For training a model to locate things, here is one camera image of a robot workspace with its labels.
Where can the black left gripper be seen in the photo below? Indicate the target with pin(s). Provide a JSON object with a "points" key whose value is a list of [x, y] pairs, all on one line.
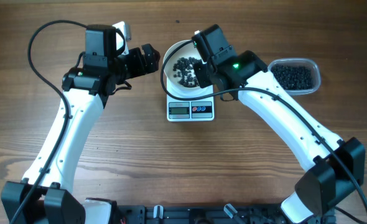
{"points": [[152, 65]]}

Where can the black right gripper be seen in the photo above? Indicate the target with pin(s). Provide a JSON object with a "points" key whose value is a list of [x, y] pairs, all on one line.
{"points": [[203, 79]]}

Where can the cream white bowl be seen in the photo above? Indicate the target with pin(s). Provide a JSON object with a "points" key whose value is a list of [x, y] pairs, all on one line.
{"points": [[186, 51]]}

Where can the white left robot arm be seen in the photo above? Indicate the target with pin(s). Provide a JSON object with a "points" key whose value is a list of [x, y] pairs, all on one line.
{"points": [[44, 194]]}

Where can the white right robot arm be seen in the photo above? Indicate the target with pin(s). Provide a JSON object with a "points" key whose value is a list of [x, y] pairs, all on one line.
{"points": [[334, 168]]}

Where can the black beans in bowl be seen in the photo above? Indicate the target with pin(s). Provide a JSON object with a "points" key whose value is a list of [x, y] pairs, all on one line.
{"points": [[183, 72]]}

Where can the white digital kitchen scale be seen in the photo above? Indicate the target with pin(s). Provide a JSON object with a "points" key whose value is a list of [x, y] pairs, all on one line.
{"points": [[195, 110]]}

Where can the black beans in container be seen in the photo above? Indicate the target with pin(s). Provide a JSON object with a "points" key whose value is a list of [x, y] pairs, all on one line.
{"points": [[293, 77]]}

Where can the clear plastic bean container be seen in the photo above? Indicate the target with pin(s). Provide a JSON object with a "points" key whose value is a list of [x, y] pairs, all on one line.
{"points": [[308, 63]]}

